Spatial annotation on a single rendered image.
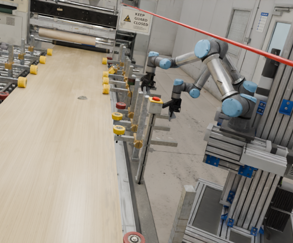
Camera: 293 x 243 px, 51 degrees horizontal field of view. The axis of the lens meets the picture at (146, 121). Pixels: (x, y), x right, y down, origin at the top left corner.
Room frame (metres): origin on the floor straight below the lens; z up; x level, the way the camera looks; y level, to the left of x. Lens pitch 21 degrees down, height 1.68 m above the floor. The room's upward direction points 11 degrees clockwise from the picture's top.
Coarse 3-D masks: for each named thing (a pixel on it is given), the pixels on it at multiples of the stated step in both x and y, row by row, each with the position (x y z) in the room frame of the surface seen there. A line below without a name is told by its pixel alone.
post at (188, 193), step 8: (184, 192) 0.85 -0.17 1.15; (192, 192) 0.84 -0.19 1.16; (184, 200) 0.84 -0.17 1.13; (192, 200) 0.84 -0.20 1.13; (184, 208) 0.84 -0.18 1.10; (176, 216) 0.86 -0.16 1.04; (184, 216) 0.84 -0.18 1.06; (176, 224) 0.84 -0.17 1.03; (184, 224) 0.84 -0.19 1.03; (176, 232) 0.84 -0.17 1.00; (184, 232) 0.84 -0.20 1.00; (176, 240) 0.84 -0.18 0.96
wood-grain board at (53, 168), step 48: (48, 96) 2.18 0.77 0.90; (96, 96) 2.42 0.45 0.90; (0, 144) 1.34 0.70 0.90; (48, 144) 1.44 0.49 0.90; (96, 144) 1.55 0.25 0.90; (0, 192) 0.98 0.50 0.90; (48, 192) 1.04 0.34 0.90; (96, 192) 1.10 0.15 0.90; (0, 240) 0.75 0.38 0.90; (48, 240) 0.79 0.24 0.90; (96, 240) 0.83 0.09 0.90
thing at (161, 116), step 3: (117, 111) 2.35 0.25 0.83; (120, 111) 2.33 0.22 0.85; (123, 111) 2.33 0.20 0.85; (126, 111) 2.34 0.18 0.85; (147, 114) 2.38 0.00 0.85; (159, 114) 2.41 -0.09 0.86; (162, 114) 2.43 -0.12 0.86; (156, 117) 2.39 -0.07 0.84; (159, 117) 2.40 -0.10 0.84; (162, 117) 2.41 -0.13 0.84; (165, 117) 2.41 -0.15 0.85; (168, 117) 2.42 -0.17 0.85
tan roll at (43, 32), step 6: (36, 30) 4.37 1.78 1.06; (42, 30) 4.35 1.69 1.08; (48, 30) 4.37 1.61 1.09; (54, 30) 4.41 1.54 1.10; (42, 36) 4.36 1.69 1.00; (48, 36) 4.37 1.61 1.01; (54, 36) 4.38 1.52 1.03; (60, 36) 4.39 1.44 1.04; (66, 36) 4.41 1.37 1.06; (72, 36) 4.43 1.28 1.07; (78, 36) 4.45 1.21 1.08; (84, 36) 4.49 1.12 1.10; (90, 36) 4.53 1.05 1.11; (78, 42) 4.47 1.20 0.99; (84, 42) 4.47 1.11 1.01; (90, 42) 4.48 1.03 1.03; (96, 42) 4.55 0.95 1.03; (102, 42) 4.56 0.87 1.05; (108, 42) 4.59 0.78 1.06
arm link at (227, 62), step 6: (228, 54) 2.49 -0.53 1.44; (222, 60) 2.47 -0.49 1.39; (228, 60) 2.47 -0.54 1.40; (228, 66) 2.47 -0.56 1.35; (234, 66) 2.49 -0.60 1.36; (228, 72) 2.49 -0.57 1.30; (234, 72) 2.48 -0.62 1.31; (234, 78) 2.49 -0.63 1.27; (240, 78) 2.50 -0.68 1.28; (234, 84) 2.50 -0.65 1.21
